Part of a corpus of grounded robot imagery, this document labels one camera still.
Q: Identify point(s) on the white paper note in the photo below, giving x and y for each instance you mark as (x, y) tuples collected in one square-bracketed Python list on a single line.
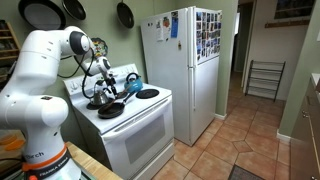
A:
[(159, 30)]

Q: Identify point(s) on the orange plastic item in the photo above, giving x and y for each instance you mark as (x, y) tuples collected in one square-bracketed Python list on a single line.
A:
[(11, 143)]

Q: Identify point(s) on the wooden spoon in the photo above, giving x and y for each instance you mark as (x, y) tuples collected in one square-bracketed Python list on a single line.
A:
[(111, 104)]

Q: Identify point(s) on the medium hanging frying pan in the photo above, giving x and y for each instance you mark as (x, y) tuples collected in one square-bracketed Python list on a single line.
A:
[(75, 8)]

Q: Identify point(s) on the blue tea kettle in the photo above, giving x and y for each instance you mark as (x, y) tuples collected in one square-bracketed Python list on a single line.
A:
[(133, 86)]

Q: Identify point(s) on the framed wall picture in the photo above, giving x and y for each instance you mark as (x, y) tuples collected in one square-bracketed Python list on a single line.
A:
[(295, 8)]

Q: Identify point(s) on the large hanging frying pan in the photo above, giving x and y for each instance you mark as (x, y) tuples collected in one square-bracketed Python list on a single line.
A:
[(41, 15)]

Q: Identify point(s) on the black shoe rack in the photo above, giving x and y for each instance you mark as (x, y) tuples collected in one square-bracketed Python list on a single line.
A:
[(265, 80)]

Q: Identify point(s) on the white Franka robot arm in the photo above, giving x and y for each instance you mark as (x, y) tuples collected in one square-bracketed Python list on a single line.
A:
[(36, 100)]

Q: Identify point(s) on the colourful decorative plate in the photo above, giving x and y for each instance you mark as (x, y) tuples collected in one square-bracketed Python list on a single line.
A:
[(100, 46)]

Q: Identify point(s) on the black coil burner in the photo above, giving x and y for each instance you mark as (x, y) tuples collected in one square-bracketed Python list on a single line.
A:
[(147, 93), (91, 106)]

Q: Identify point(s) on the wooden coat rack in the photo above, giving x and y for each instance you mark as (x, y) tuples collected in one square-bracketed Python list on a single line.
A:
[(286, 23)]

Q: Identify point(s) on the photo collage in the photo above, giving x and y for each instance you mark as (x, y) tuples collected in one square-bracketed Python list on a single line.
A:
[(208, 36)]

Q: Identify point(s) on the black frying pan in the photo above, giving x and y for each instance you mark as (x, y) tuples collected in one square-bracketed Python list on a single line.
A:
[(113, 112)]

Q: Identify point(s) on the blue paper sheet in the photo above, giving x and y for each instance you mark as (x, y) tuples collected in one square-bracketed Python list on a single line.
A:
[(174, 24)]

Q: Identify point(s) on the white refrigerator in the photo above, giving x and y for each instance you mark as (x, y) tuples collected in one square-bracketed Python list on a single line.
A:
[(173, 83)]

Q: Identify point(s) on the small hanging frying pan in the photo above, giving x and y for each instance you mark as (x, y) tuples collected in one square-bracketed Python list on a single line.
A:
[(125, 15)]

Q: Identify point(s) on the dark door mat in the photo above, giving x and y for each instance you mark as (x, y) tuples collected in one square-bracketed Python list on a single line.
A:
[(245, 173)]

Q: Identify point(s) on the wooden wall shelf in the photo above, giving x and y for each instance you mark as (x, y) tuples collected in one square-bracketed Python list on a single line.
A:
[(8, 43)]

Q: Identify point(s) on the gold fridge magnet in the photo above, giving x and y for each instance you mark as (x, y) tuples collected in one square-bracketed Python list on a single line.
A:
[(179, 45)]

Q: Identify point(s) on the paper with orange print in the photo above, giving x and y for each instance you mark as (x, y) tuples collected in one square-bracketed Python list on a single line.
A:
[(166, 24)]

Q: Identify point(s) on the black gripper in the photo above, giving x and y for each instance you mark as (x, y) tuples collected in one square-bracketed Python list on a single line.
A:
[(111, 82)]

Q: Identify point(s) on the white electric stove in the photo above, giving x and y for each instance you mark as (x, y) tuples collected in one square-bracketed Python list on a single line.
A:
[(140, 140)]

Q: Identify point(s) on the brown wooden kitchen cabinets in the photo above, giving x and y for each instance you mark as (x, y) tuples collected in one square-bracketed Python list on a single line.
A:
[(306, 140)]

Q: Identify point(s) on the steel gooseneck kettle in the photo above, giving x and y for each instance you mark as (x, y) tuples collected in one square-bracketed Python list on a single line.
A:
[(99, 98)]

